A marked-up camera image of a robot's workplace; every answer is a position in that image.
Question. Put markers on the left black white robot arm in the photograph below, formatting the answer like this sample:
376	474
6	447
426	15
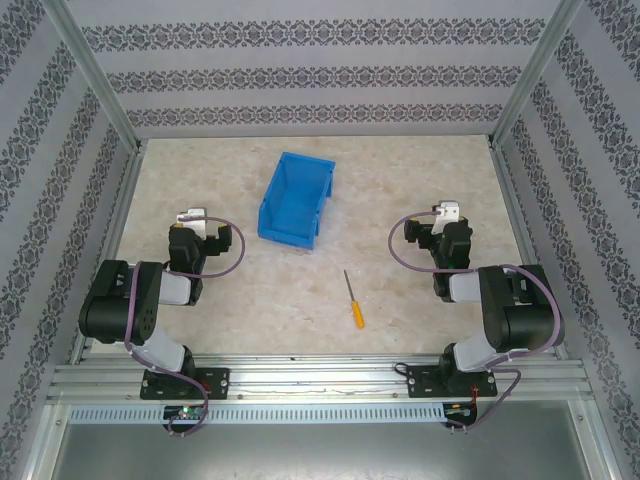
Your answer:
112	305

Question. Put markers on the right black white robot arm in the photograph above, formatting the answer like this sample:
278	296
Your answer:
520	312

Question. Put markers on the blue plastic storage bin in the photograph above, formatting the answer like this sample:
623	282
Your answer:
295	205

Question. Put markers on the right green circuit board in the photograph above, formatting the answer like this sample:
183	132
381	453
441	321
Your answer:
459	411

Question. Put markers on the green circuit board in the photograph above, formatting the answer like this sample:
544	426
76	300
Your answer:
186	413
459	411

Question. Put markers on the left green circuit board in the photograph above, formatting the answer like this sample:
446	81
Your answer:
186	413

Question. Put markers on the grey metal sheet panel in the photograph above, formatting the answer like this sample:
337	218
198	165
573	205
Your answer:
320	452

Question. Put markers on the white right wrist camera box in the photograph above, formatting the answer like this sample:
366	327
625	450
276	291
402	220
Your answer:
446	212

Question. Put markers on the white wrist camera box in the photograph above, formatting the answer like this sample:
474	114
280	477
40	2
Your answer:
196	220
446	212

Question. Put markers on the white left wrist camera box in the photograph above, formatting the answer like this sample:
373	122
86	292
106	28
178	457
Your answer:
196	220

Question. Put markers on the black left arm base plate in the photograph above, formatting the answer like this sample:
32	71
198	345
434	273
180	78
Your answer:
212	382

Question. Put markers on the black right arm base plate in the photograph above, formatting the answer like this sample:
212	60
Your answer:
422	382

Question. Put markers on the right aluminium frame post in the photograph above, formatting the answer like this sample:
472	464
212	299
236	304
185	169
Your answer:
537	75

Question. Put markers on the aluminium frame post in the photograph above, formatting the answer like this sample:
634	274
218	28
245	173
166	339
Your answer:
537	75
95	80

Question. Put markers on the left aluminium frame post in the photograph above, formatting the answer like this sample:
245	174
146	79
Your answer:
95	80

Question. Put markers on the aluminium mounting rail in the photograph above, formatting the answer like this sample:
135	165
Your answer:
320	380

